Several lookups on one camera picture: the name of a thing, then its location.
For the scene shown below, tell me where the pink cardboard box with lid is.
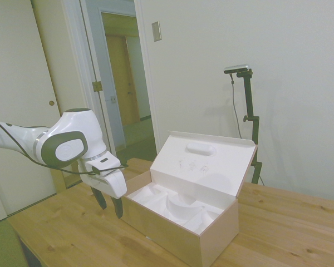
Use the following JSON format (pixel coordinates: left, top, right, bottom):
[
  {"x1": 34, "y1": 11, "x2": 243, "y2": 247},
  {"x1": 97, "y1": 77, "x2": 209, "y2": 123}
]
[{"x1": 120, "y1": 130, "x2": 258, "y2": 267}]

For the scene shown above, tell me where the black camera stand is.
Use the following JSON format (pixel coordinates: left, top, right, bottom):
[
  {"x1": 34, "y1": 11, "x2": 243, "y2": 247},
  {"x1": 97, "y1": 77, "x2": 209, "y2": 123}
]
[{"x1": 235, "y1": 69, "x2": 263, "y2": 185}]

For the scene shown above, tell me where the white closet door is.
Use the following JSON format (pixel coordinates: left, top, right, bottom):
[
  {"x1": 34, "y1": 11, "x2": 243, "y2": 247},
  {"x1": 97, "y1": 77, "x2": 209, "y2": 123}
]
[{"x1": 0, "y1": 0, "x2": 65, "y2": 226}]

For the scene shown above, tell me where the white open door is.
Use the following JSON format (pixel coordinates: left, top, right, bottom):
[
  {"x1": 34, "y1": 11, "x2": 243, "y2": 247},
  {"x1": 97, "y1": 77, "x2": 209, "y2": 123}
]
[{"x1": 79, "y1": 0, "x2": 126, "y2": 161}]

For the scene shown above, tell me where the grey wall switch plate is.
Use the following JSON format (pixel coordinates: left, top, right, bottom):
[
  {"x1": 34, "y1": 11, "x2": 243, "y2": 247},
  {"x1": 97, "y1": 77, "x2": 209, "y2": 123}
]
[{"x1": 151, "y1": 21, "x2": 162, "y2": 43}]

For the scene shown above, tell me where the white foam box insert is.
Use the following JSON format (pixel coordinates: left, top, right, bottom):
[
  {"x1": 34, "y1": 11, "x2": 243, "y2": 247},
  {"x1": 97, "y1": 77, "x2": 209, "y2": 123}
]
[{"x1": 126, "y1": 182, "x2": 223, "y2": 235}]

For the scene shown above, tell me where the grey camera cable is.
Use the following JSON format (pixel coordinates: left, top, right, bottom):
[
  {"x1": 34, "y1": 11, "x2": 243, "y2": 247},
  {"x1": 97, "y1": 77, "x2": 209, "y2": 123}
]
[{"x1": 229, "y1": 73, "x2": 243, "y2": 139}]

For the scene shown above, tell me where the grey exterior camera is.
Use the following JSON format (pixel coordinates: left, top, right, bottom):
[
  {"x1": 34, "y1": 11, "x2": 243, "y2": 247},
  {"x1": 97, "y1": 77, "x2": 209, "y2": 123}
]
[{"x1": 223, "y1": 64, "x2": 252, "y2": 75}]

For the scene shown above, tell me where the wooden hallway door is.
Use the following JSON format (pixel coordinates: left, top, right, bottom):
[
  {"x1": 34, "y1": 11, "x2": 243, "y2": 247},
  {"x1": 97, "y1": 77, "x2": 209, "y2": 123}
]
[{"x1": 105, "y1": 33, "x2": 134, "y2": 126}]

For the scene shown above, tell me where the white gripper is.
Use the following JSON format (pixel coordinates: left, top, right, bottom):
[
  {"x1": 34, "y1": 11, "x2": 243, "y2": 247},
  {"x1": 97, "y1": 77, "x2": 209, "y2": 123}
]
[{"x1": 77, "y1": 163, "x2": 128, "y2": 220}]

